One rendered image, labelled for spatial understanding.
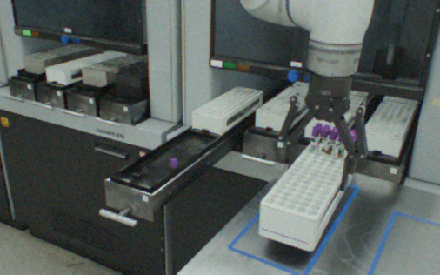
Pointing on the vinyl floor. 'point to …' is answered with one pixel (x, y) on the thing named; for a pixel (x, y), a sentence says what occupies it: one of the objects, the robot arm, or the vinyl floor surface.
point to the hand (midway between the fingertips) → (317, 171)
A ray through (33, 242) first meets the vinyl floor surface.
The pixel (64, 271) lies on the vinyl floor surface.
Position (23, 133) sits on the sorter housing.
